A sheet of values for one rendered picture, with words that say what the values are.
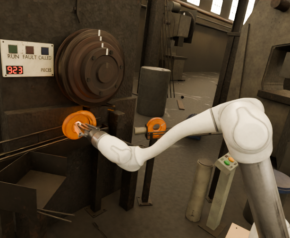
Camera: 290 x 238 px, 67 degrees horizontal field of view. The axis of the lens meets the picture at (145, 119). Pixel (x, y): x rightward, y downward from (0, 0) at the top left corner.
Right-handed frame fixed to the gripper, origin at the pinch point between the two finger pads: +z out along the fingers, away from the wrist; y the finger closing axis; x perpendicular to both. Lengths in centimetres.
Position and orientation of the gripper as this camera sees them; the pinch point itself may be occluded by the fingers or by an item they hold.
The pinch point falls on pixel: (76, 123)
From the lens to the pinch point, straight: 129.0
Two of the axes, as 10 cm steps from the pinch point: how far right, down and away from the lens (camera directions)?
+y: 6.7, -1.7, 7.2
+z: -7.2, -3.6, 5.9
